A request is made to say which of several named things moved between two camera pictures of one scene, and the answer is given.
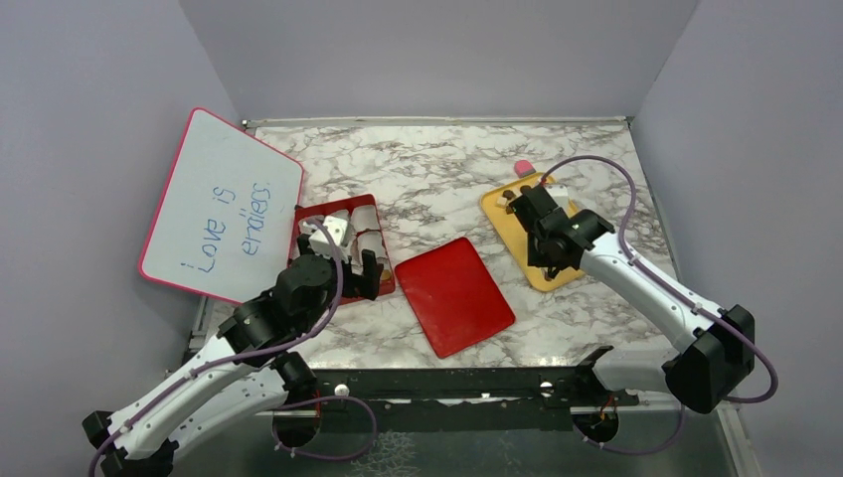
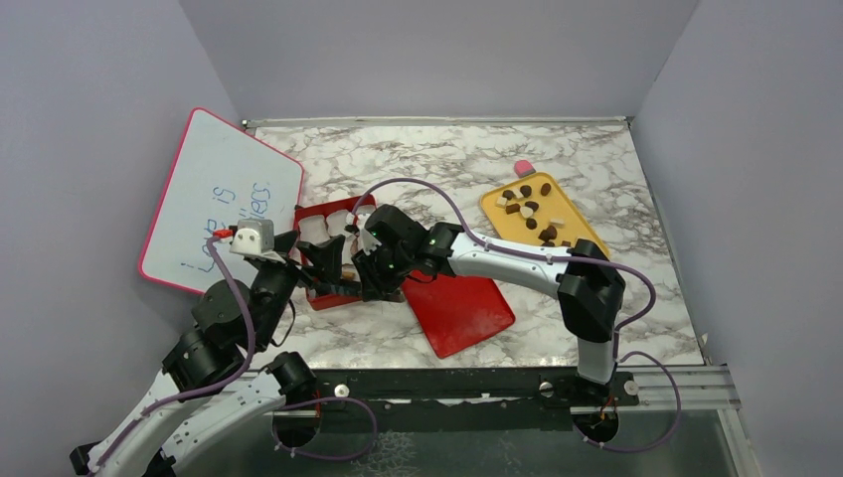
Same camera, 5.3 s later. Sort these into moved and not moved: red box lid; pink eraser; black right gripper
Moved: black right gripper
Not moved: pink eraser; red box lid
